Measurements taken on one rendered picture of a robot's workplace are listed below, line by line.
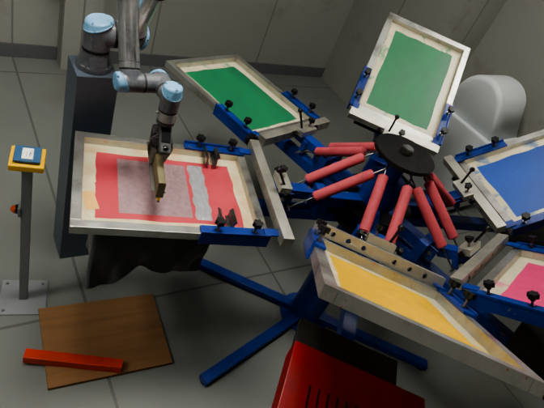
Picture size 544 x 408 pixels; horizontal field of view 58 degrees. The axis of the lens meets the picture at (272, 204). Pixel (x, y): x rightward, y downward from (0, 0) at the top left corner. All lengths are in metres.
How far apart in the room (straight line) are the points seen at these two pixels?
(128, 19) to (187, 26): 3.15
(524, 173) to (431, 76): 0.85
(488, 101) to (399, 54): 1.30
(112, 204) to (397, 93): 1.93
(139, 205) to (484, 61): 4.06
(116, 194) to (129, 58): 0.55
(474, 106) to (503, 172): 1.53
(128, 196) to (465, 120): 3.22
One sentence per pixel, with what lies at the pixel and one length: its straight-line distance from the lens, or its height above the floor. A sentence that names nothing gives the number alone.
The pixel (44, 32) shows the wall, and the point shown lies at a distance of 4.78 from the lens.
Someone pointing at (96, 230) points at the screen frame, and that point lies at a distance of 1.91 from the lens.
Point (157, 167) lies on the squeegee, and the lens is 1.97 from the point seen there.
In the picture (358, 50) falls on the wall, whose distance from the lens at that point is 5.79.
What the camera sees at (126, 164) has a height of 0.95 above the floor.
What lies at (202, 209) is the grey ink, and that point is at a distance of 2.11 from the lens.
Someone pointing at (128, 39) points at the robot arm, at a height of 1.54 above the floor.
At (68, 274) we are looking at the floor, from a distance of 3.02.
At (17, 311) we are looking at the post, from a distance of 2.86.
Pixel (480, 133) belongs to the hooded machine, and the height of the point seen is 0.85.
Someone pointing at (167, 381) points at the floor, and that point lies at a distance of 2.71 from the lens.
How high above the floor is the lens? 2.36
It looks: 38 degrees down
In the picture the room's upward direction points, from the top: 25 degrees clockwise
